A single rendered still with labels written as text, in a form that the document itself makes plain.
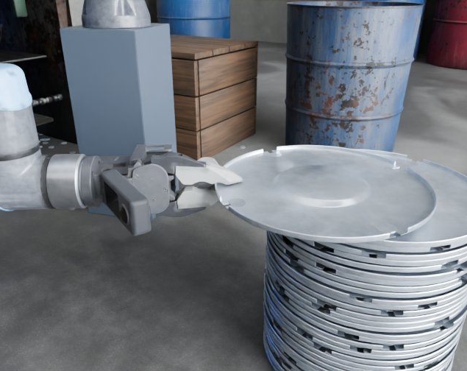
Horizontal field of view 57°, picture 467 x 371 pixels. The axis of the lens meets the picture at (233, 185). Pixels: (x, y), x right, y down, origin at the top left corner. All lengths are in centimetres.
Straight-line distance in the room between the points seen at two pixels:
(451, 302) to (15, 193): 56
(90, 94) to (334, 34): 70
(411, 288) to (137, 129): 69
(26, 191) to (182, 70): 84
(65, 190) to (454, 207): 50
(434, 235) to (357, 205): 9
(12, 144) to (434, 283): 54
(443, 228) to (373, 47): 87
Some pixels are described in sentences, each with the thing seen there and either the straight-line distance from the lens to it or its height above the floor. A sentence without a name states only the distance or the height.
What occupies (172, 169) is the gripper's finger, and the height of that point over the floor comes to 31.
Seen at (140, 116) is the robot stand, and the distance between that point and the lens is 100.
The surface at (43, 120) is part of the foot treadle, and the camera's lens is 145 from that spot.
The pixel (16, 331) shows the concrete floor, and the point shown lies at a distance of 86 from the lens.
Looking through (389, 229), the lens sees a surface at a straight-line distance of 52.
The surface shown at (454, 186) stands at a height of 28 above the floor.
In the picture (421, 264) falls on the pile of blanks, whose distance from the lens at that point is 53.
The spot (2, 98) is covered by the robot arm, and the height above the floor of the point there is 41.
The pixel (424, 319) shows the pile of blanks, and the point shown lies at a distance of 60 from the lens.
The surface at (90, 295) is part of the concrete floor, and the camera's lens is 89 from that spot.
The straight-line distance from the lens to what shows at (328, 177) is 61.
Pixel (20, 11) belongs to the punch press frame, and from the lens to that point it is 161.
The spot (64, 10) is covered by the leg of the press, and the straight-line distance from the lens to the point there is 163.
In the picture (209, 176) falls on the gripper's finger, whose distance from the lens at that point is 58.
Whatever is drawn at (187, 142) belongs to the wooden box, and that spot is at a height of 7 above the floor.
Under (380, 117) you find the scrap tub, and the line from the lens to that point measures 143.
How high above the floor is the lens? 54
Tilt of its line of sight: 25 degrees down
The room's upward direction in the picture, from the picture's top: straight up
